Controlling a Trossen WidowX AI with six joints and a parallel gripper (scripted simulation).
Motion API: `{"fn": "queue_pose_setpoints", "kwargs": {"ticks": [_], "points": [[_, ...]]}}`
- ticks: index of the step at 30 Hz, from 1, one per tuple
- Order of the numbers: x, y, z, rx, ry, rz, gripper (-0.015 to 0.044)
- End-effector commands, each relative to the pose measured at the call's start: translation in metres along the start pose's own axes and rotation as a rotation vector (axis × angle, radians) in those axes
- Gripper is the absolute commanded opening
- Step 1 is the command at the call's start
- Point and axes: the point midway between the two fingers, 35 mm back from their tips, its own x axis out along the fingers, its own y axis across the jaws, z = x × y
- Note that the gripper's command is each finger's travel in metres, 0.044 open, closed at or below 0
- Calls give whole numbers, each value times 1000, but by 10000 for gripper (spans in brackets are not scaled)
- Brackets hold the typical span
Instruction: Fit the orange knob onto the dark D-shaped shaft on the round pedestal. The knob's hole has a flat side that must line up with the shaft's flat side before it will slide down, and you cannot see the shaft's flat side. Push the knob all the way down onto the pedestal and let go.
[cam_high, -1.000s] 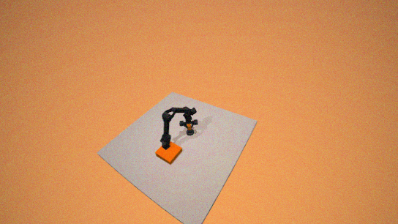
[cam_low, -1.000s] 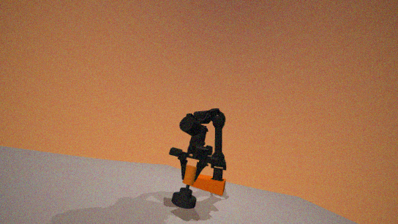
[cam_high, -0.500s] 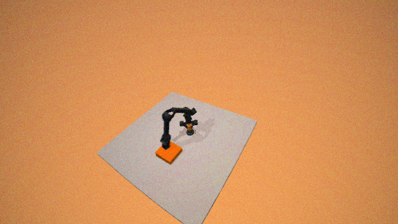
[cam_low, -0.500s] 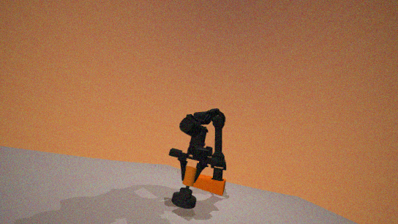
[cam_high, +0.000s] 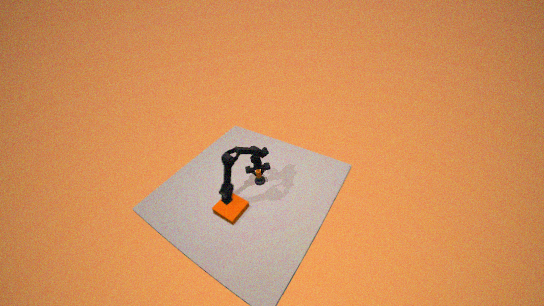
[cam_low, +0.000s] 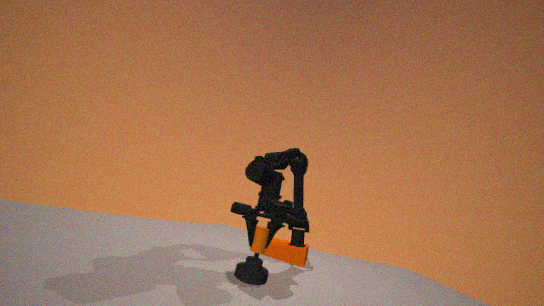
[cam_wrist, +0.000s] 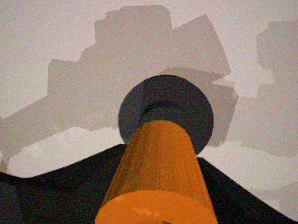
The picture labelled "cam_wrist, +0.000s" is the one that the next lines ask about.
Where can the orange knob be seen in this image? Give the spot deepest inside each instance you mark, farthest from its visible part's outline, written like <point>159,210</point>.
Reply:
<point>158,181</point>

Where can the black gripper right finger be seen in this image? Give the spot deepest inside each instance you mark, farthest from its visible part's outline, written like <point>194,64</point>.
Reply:
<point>232,204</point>

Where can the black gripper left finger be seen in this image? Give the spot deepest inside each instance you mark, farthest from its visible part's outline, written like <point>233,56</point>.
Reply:
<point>70,195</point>

